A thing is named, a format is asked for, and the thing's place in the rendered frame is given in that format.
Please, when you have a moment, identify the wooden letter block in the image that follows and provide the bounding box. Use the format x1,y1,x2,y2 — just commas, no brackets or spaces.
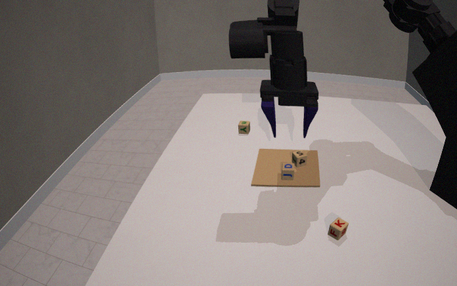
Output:
238,121,250,134
328,217,349,240
292,150,307,167
282,163,295,180

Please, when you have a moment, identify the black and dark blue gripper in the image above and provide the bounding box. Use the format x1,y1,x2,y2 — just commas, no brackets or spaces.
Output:
260,57,318,138

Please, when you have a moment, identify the tan mat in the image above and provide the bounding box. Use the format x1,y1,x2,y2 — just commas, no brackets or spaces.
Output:
251,149,320,187

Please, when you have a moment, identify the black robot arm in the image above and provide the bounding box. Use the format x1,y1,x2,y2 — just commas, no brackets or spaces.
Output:
228,0,457,87

